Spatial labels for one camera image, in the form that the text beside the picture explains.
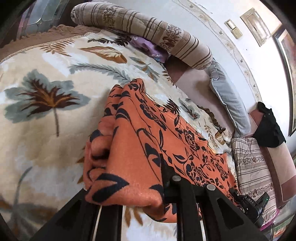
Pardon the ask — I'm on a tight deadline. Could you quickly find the orange black floral garment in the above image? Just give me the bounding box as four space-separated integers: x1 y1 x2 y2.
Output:
83 79 237 223

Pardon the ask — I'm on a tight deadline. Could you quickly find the striped folded quilt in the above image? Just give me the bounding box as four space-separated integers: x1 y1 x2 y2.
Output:
231 138 277 225

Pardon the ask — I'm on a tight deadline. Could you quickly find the grey pillow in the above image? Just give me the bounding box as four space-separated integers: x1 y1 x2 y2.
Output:
207 60 251 137

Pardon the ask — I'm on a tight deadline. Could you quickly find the mauve bed sheet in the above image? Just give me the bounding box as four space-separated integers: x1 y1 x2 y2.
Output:
165 56 295 207

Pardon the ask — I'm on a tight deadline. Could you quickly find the cream leaf-print blanket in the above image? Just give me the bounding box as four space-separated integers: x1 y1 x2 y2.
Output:
1 25 233 240

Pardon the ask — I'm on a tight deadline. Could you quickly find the purple cloth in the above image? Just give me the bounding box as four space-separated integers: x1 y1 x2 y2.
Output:
129 35 170 63

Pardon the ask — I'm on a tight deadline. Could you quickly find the striped beige bolster pillow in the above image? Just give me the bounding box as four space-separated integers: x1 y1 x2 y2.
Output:
71 2 213 70

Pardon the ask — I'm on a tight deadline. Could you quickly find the wall switch plate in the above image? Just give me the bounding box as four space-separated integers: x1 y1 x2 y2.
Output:
224 19 243 39

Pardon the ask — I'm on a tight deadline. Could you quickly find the dark wooden door frame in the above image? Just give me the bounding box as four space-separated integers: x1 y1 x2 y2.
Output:
273 25 295 137

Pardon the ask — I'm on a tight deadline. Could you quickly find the framed wall picture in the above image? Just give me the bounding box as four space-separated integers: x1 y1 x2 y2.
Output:
240 8 270 47

